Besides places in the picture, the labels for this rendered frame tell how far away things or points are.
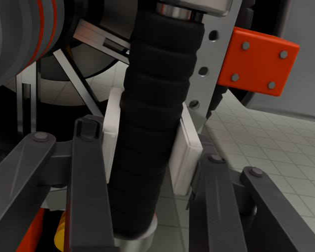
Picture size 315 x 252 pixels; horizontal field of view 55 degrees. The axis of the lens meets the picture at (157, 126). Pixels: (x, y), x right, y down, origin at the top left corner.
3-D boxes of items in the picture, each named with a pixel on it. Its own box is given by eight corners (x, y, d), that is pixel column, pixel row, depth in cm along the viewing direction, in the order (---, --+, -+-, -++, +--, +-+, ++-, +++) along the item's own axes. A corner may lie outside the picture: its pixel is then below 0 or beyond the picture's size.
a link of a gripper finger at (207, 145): (205, 180, 13) (269, 191, 13) (188, 131, 18) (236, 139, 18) (196, 208, 14) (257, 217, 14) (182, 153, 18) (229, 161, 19)
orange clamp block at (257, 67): (204, 70, 45) (259, 82, 47) (216, 85, 38) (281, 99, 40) (218, 22, 43) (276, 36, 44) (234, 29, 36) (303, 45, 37)
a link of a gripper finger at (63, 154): (91, 193, 13) (18, 184, 13) (102, 140, 18) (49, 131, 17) (96, 164, 12) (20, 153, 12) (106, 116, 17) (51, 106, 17)
